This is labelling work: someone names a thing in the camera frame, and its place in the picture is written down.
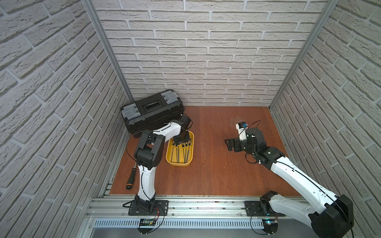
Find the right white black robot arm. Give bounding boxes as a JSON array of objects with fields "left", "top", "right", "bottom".
[{"left": 224, "top": 124, "right": 354, "bottom": 238}]

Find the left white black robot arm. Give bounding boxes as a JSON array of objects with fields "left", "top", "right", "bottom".
[{"left": 134, "top": 115, "right": 194, "bottom": 212}]

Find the yellow plastic storage tray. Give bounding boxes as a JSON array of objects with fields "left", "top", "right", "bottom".
[{"left": 166, "top": 131, "right": 194, "bottom": 167}]

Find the black plastic toolbox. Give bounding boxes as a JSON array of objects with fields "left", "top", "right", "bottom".
[{"left": 121, "top": 89, "right": 185, "bottom": 138}]

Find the black orange screwdriver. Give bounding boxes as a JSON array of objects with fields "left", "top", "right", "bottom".
[{"left": 126, "top": 163, "right": 137, "bottom": 190}]

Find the right controller board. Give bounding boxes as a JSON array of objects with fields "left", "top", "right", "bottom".
[{"left": 262, "top": 219, "right": 278, "bottom": 235}]

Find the controller board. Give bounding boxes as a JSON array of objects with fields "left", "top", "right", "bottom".
[
  {"left": 138, "top": 218, "right": 157, "bottom": 235},
  {"left": 262, "top": 219, "right": 278, "bottom": 235}
]

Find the left controller board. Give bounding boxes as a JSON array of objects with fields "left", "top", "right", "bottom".
[{"left": 138, "top": 218, "right": 157, "bottom": 235}]

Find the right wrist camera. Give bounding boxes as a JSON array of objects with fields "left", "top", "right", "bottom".
[{"left": 236, "top": 122, "right": 248, "bottom": 141}]

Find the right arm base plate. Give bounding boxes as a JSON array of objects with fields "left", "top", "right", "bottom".
[{"left": 244, "top": 200, "right": 285, "bottom": 217}]

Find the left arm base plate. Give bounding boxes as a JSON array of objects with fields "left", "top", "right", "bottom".
[{"left": 128, "top": 200, "right": 169, "bottom": 216}]

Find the aluminium mounting rail frame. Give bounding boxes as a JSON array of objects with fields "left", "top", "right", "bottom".
[{"left": 75, "top": 195, "right": 266, "bottom": 238}]

